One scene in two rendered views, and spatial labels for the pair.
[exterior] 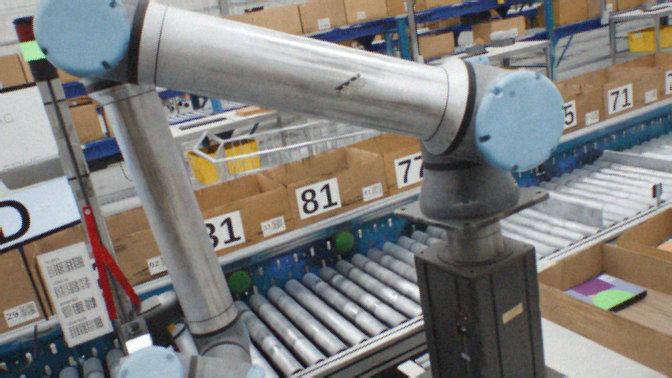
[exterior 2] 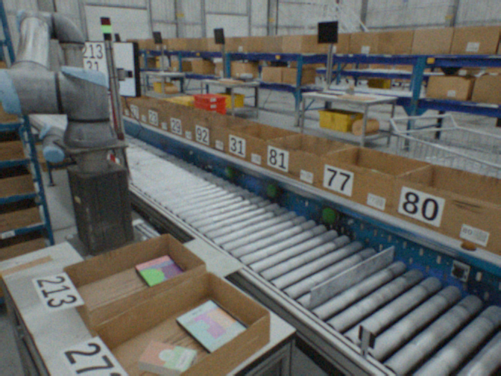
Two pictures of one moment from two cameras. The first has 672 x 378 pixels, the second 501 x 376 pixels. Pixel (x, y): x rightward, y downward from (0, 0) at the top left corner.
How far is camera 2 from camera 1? 222 cm
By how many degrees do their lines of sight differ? 73
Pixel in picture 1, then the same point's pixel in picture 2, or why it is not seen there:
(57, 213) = (126, 90)
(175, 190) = not seen: hidden behind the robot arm
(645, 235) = (236, 301)
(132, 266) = (212, 139)
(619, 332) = (100, 265)
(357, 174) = (300, 158)
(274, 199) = (259, 144)
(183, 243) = not seen: hidden behind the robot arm
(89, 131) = not seen: outside the picture
